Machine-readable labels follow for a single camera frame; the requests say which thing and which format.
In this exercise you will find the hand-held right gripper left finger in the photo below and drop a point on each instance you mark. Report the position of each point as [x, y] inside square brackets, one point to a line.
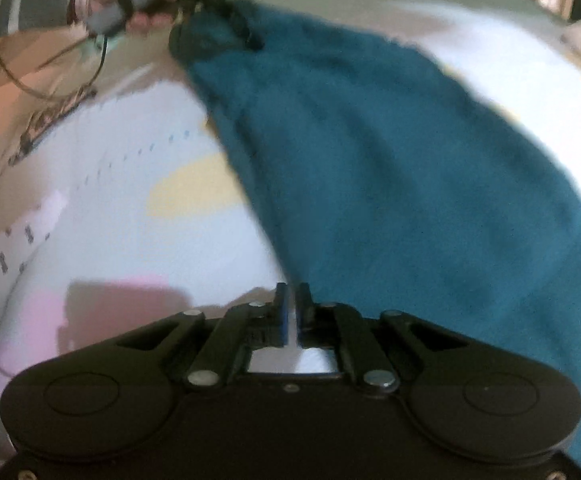
[283, 317]

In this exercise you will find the teal pants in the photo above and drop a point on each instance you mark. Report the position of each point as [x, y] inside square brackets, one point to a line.
[395, 185]

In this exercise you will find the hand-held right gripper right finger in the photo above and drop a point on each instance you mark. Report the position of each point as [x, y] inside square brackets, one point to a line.
[301, 312]

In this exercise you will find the white quilted bed cover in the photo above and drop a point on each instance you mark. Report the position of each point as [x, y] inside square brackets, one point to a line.
[120, 235]

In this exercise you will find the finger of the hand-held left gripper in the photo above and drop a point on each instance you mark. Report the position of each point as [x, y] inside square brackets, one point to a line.
[240, 25]

